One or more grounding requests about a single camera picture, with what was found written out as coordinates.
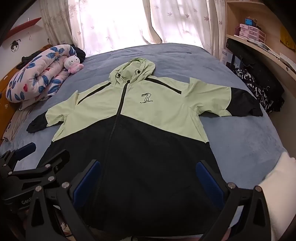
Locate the pink floral quilt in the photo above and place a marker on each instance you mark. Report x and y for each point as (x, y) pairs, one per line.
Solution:
(34, 76)

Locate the wooden shelf unit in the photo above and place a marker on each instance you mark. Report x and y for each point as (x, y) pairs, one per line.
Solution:
(254, 47)

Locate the black and white patterned cloth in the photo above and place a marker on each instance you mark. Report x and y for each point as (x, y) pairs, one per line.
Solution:
(249, 81)

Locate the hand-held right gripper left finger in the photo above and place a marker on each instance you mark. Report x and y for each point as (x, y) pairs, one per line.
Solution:
(85, 185)

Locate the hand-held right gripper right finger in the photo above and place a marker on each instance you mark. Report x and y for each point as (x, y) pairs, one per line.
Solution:
(208, 185)

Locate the stack of pink boxes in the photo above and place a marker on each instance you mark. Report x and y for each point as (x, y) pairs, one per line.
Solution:
(252, 32)

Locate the green and black hooded jacket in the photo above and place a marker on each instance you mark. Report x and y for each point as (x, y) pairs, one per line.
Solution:
(148, 109)

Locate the white cardboard box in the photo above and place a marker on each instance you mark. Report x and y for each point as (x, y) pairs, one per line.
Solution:
(225, 58)

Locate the cartoon face wall sticker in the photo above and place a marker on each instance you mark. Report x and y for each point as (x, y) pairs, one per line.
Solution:
(15, 45)

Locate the yellow paper item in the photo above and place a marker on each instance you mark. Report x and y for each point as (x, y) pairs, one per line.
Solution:
(288, 38)

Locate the red wall shelf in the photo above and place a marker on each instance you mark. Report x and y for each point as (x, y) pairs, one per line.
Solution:
(23, 26)

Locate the person's cream clothing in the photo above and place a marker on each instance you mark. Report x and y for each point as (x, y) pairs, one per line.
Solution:
(279, 190)

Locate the small blue box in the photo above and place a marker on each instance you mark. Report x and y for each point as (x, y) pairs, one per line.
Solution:
(251, 22)

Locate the blue-grey bed sheet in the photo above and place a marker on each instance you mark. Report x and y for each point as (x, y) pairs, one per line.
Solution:
(178, 54)

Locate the white and pink cat plush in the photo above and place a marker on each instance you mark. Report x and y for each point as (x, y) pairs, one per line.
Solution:
(70, 63)

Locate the black bag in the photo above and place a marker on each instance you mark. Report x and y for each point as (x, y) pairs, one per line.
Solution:
(254, 64)

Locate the black knitted cloth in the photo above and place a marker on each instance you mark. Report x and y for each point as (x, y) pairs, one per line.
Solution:
(79, 52)

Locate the white floral curtain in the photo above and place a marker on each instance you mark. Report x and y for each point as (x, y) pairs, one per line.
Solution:
(99, 23)
(185, 20)

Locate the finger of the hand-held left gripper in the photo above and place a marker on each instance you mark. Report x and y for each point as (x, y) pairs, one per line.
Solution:
(53, 162)
(25, 149)

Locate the dark cloth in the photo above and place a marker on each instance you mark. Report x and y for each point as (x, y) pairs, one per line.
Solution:
(32, 58)

